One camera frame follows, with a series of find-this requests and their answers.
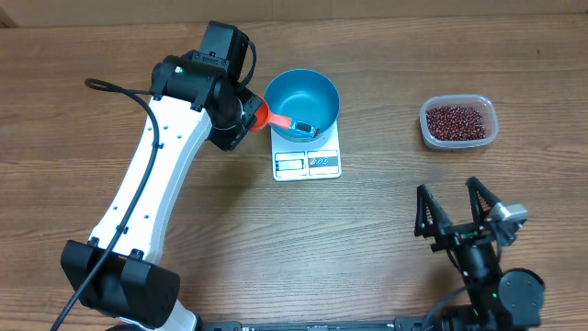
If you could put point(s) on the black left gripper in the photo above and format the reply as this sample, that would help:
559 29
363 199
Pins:
231 142

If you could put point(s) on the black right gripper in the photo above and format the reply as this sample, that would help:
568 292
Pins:
459 236

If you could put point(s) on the orange measuring scoop blue handle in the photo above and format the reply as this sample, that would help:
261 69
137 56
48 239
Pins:
264 117

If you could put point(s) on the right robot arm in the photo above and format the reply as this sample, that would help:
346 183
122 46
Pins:
491 298

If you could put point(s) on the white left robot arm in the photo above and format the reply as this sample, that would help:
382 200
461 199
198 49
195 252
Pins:
196 98

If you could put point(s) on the blue metal bowl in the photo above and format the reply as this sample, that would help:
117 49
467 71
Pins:
304 95

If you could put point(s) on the white digital kitchen scale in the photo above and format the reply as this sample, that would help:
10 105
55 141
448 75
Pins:
318 159

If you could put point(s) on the red beans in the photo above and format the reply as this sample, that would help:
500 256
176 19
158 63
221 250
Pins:
455 123

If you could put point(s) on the clear plastic container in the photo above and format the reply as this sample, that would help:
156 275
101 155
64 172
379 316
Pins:
480 103

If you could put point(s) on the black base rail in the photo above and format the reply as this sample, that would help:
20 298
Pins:
397 324

